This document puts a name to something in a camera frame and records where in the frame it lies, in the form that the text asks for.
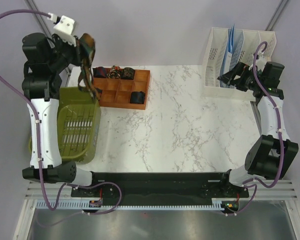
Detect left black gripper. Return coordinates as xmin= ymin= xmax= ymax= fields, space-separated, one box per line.
xmin=47 ymin=33 xmax=87 ymax=74

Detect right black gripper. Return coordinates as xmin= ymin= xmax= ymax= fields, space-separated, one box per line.
xmin=218 ymin=61 xmax=264 ymax=93

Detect floral brown green tie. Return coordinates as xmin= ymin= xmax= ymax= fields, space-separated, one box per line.
xmin=77 ymin=33 xmax=101 ymax=102

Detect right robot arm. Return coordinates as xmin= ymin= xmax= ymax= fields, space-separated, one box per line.
xmin=218 ymin=61 xmax=299 ymax=197

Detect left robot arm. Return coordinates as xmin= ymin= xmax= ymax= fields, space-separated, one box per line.
xmin=22 ymin=33 xmax=100 ymax=197

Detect blue paper folder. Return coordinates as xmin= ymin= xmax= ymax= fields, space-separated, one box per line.
xmin=219 ymin=24 xmax=244 ymax=75

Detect rolled navy red tie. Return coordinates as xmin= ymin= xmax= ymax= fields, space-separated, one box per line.
xmin=93 ymin=66 xmax=108 ymax=78

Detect white plastic file organizer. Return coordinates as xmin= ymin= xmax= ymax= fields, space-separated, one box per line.
xmin=202 ymin=27 xmax=277 ymax=101

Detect rolled multicolour patterned tie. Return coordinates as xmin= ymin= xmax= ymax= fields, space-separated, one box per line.
xmin=107 ymin=65 xmax=122 ymax=79

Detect wooden compartment tray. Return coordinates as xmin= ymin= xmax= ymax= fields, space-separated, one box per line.
xmin=93 ymin=67 xmax=151 ymax=110

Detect olive green plastic basket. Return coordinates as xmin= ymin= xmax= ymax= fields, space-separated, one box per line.
xmin=27 ymin=87 xmax=101 ymax=169

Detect rolled dark gold tie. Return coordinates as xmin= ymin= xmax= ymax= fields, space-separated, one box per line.
xmin=120 ymin=67 xmax=136 ymax=80

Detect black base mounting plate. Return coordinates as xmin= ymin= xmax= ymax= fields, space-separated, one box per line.
xmin=71 ymin=172 xmax=249 ymax=205

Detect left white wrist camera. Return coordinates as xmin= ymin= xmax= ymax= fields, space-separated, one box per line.
xmin=53 ymin=15 xmax=77 ymax=46

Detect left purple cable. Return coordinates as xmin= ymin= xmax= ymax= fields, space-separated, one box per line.
xmin=0 ymin=9 xmax=123 ymax=227

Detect purple cable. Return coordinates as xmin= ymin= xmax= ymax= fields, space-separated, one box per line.
xmin=0 ymin=9 xmax=123 ymax=227
xmin=224 ymin=41 xmax=286 ymax=217

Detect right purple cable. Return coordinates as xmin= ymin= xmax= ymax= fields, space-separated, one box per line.
xmin=224 ymin=41 xmax=286 ymax=217

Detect aluminium rail frame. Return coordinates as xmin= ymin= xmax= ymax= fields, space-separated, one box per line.
xmin=13 ymin=180 xmax=300 ymax=240

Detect white slotted cable duct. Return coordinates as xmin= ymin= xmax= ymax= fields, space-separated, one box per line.
xmin=49 ymin=198 xmax=226 ymax=211

